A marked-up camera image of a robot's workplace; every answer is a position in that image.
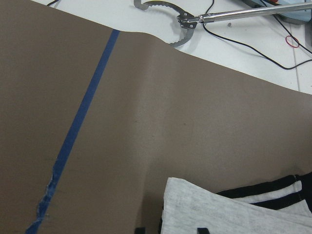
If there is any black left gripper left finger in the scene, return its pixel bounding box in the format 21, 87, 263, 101
134, 227, 146, 234

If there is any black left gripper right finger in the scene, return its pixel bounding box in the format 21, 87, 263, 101
197, 228, 210, 234

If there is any grey cartoon print t-shirt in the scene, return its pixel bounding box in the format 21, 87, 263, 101
160, 174, 312, 234

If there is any metal grabber stick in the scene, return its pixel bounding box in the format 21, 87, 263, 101
134, 0, 312, 48

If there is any red rubber band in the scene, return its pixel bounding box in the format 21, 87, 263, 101
285, 35, 300, 48

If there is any black thin wire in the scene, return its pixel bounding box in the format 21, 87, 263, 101
202, 0, 312, 70

